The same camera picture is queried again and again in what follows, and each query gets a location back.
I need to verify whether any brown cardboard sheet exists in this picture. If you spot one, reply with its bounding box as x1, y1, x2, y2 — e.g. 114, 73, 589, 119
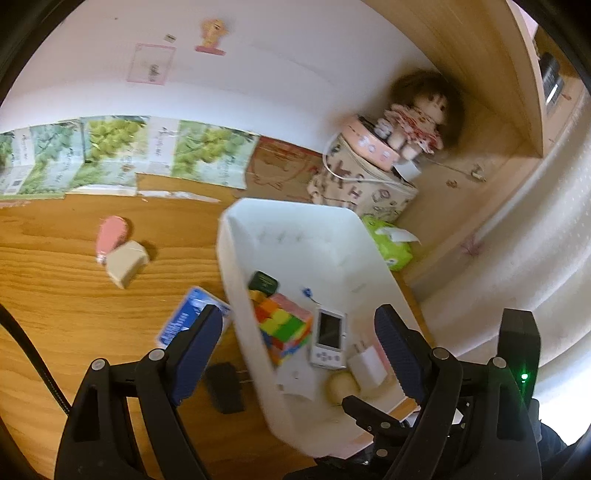
245, 137, 322, 202

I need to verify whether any pink round tin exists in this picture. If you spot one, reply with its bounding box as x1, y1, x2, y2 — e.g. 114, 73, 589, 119
341, 115, 400, 171

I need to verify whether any small blue pin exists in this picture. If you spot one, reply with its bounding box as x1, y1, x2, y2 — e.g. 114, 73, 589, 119
303, 288, 318, 305

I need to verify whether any grape print flattened carton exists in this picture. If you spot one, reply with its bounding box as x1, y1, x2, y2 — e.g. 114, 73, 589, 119
1, 115, 259, 199

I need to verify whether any beige angular plastic case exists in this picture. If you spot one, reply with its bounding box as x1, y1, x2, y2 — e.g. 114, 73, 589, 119
105, 241, 149, 289

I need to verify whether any beige letter-print fabric box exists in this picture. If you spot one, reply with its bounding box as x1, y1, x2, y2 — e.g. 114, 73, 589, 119
308, 134, 418, 222

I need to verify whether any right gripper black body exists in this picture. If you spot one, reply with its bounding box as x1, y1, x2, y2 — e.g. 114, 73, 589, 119
497, 308, 541, 408

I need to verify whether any pink square wall sticker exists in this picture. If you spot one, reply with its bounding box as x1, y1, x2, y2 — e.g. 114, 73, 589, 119
126, 43, 176, 86

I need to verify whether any colourful rubik's cube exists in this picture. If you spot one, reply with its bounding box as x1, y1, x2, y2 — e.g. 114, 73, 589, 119
249, 290, 314, 367

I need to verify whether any white power adapter cube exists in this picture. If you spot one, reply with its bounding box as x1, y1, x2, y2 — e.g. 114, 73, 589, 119
348, 346, 388, 392

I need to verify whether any white plastic storage bin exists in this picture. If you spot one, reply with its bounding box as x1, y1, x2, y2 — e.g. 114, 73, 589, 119
216, 198, 419, 457

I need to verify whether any brown-haired plush doll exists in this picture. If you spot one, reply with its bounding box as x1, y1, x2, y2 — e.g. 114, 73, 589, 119
374, 69, 465, 161

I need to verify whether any green and gold small bottle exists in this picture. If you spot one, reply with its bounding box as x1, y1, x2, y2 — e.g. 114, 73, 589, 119
247, 271, 280, 296

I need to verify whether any white charging cable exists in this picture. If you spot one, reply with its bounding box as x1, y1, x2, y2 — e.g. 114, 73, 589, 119
322, 135, 417, 186

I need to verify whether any bear sticker on wall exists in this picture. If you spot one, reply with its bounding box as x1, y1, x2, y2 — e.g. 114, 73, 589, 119
194, 19, 228, 56

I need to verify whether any black rectangular charger block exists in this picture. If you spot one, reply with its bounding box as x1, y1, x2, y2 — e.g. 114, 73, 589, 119
204, 362, 245, 415

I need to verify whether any green tissue pack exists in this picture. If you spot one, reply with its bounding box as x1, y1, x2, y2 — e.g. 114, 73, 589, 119
362, 215, 420, 272

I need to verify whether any white handheld game console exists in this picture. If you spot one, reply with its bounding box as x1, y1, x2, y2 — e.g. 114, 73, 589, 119
308, 306, 348, 370

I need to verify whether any blue floss pick box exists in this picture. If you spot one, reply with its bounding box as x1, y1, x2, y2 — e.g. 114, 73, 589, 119
156, 287, 232, 349

